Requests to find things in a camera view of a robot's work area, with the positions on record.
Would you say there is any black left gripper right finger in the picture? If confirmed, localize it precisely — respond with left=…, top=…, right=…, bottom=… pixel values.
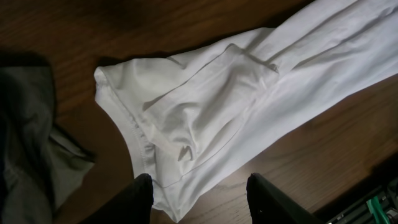
left=246, top=173, right=323, bottom=224

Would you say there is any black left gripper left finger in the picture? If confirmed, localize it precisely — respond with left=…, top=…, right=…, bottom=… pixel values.
left=80, top=174, right=154, bottom=224

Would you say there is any white t-shirt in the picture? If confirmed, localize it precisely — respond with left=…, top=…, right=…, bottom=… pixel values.
left=94, top=0, right=397, bottom=222

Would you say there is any grey folded garment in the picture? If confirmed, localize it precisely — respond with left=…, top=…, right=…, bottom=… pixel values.
left=1, top=67, right=94, bottom=223

